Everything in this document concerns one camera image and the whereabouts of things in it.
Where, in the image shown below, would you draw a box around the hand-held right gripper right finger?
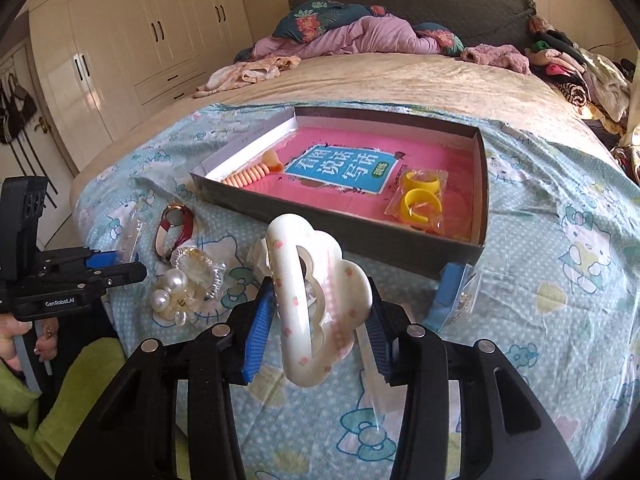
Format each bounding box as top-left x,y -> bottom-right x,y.
361,292 -> 582,480

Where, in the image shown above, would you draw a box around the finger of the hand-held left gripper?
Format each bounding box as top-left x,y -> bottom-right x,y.
47,246 -> 121,271
82,261 -> 148,292

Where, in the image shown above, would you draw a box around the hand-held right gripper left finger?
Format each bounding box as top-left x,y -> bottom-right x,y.
55,279 -> 277,480

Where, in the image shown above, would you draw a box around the clear plastic bag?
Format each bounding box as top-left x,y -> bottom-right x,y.
357,332 -> 416,453

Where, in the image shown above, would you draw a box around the white cloud-shaped hair clip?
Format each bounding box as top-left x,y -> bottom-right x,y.
248,213 -> 373,388

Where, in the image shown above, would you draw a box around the red strap wristwatch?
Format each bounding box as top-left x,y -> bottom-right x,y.
152,202 -> 196,263

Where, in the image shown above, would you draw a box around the blue card packet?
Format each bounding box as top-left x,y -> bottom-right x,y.
424,262 -> 484,334

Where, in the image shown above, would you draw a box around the grey cardboard box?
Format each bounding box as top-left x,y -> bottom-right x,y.
190,106 -> 489,282

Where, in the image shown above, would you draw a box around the person's left hand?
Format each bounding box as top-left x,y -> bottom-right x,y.
0,319 -> 60,373

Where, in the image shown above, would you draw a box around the small clear plastic packet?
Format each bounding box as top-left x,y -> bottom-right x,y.
116,214 -> 147,264

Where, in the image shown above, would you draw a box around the green garment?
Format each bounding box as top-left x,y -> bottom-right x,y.
0,336 -> 132,480

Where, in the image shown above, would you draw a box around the orange ribbed hair clip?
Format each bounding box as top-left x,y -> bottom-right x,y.
221,150 -> 287,188

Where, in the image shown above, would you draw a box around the hanging dark bags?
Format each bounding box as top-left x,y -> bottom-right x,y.
0,74 -> 40,145

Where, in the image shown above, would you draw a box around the cartoon cat printed blanket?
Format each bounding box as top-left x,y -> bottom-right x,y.
75,101 -> 637,480

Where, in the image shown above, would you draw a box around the pink book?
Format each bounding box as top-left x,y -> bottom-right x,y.
239,126 -> 477,245

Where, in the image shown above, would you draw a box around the white wardrobe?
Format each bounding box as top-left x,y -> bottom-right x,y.
27,0 -> 254,172

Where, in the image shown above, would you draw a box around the beige crumpled garment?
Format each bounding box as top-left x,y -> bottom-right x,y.
193,55 -> 303,99

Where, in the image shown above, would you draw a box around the beige bedspread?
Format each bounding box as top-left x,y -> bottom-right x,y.
69,51 -> 622,202

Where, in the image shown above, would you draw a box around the pink fuzzy garment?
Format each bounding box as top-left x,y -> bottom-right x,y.
459,43 -> 533,76

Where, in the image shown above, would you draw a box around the pink quilt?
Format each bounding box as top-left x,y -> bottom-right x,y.
251,14 -> 445,59

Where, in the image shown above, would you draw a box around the blue floral pillow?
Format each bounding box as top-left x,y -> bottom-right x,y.
271,0 -> 397,42
411,22 -> 467,57

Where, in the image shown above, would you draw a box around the pile of clothes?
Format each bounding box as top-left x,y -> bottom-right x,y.
524,16 -> 640,137

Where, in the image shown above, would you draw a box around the grey padded headboard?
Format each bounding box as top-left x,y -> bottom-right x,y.
286,0 -> 537,54

